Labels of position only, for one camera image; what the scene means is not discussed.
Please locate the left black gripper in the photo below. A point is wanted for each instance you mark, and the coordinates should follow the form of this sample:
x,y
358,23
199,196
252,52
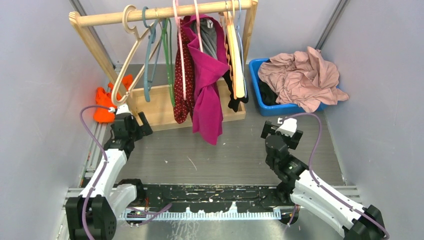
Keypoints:
x,y
144,129

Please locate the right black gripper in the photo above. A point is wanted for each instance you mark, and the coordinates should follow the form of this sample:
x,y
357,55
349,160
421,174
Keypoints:
x,y
293,142

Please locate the red dotted garment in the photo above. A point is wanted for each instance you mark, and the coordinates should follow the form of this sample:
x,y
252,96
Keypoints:
x,y
183,109

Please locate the magenta skirt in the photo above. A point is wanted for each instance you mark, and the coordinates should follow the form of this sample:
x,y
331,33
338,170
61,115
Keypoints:
x,y
208,53

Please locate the light blue hanger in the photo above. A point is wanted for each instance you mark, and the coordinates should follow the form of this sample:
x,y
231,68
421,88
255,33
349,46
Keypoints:
x,y
241,50

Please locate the pink plastic hanger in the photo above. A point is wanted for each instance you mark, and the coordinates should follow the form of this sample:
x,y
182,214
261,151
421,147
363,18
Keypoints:
x,y
175,4

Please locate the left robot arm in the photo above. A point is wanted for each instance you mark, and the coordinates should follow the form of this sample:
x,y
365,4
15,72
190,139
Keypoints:
x,y
94,213

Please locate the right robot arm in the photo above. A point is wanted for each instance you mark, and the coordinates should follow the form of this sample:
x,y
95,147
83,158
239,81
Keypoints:
x,y
300,186

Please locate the wooden hanger rack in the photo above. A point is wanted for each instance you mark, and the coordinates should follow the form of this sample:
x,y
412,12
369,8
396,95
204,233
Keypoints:
x,y
159,112

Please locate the light wooden hanger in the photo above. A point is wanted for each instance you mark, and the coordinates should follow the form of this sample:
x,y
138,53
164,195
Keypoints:
x,y
238,80

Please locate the teal blue hanger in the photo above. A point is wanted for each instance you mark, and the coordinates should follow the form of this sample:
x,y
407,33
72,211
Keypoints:
x,y
148,81

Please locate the green hanger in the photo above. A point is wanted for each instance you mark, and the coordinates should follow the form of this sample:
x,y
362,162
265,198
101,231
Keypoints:
x,y
166,37

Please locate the blue plastic bin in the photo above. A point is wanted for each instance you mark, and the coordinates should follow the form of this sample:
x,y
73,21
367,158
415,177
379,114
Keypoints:
x,y
268,110

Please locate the black garment in bin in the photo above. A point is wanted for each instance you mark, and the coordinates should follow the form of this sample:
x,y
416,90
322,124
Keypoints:
x,y
268,97

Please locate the orange garment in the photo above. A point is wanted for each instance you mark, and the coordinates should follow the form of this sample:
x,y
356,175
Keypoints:
x,y
103,98

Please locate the pink garment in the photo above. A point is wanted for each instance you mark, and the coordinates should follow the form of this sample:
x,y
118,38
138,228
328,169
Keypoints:
x,y
303,78

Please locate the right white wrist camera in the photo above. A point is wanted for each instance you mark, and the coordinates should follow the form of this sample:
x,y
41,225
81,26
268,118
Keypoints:
x,y
287,126

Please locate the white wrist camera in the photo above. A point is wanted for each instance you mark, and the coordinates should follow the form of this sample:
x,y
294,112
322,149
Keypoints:
x,y
287,126
123,109

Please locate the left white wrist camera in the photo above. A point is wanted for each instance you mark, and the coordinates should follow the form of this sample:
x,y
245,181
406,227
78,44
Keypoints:
x,y
123,109

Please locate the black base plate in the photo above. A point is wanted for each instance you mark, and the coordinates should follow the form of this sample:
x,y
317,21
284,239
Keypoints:
x,y
212,198

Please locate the aluminium rail frame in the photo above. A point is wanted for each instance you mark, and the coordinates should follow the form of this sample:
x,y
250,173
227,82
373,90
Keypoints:
x,y
139,214

